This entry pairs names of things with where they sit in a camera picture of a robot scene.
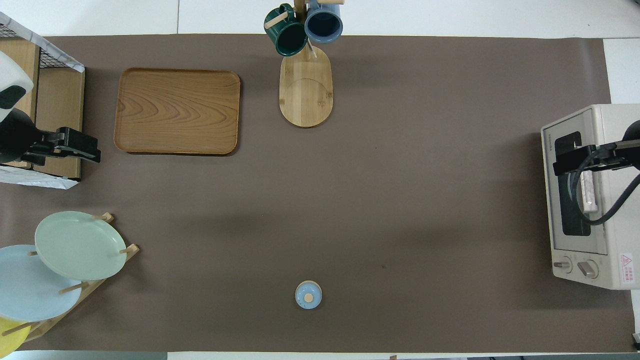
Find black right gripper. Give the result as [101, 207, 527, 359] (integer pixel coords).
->
[552, 139, 640, 176]

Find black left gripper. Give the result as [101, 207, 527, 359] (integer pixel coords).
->
[20, 127, 102, 167]

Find toaster oven glass door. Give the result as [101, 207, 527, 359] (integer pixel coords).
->
[542, 110, 609, 255]

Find white toaster oven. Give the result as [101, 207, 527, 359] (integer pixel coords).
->
[541, 103, 640, 291]

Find wooden serving tray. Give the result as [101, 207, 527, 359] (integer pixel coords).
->
[113, 67, 241, 156]

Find pale green plate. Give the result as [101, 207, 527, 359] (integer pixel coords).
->
[34, 210, 128, 281]

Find wooden plate rack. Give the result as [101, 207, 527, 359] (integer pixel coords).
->
[1, 212, 140, 344]

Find light blue plate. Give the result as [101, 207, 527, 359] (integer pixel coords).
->
[0, 244, 83, 323]

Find brown table mat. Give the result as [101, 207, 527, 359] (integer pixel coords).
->
[0, 34, 637, 353]

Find yellow plate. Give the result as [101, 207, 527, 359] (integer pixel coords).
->
[0, 316, 31, 357]

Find wooden mug tree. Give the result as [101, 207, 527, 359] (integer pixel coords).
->
[264, 0, 346, 129]

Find dark green mug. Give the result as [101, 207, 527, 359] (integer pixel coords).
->
[264, 4, 308, 57]

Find blue mug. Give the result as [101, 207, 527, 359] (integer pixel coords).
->
[304, 0, 344, 44]

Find wooden shelf with wire basket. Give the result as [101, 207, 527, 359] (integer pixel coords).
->
[0, 12, 86, 190]

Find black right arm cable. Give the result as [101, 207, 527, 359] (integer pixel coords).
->
[572, 149, 640, 226]

